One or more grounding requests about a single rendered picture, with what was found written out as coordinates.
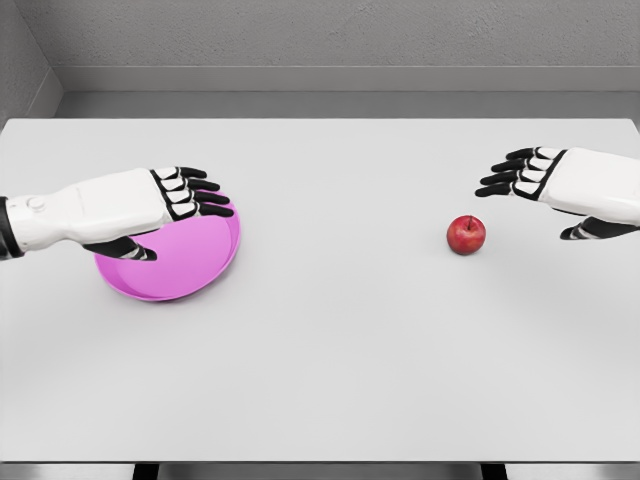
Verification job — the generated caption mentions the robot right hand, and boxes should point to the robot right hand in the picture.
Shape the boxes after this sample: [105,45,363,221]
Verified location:
[474,146,640,242]

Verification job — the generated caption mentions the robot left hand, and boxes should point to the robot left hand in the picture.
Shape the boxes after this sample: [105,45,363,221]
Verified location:
[62,166,235,263]

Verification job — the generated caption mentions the pink round plate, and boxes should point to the pink round plate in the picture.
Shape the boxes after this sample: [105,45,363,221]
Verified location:
[93,198,242,303]

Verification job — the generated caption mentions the red apple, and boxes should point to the red apple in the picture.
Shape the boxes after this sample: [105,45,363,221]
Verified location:
[446,214,487,256]

